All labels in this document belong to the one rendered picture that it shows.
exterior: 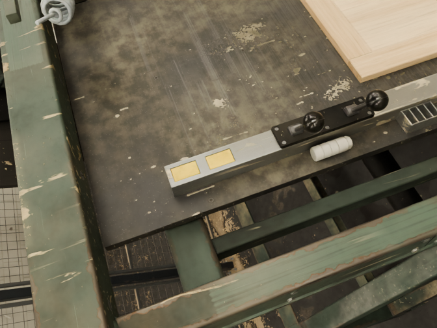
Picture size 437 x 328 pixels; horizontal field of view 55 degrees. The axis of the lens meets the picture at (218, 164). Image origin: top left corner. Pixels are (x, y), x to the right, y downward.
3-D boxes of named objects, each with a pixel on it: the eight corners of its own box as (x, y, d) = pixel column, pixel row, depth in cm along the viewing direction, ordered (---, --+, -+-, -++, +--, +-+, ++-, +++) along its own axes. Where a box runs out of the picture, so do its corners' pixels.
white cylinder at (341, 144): (315, 164, 83) (351, 151, 84) (317, 156, 80) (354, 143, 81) (308, 152, 84) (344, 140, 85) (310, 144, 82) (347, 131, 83)
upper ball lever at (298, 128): (305, 136, 82) (331, 127, 69) (287, 142, 82) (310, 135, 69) (299, 118, 83) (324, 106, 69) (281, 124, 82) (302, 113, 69)
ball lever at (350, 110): (360, 118, 84) (396, 105, 71) (343, 123, 84) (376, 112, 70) (354, 99, 84) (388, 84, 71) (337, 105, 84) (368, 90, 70)
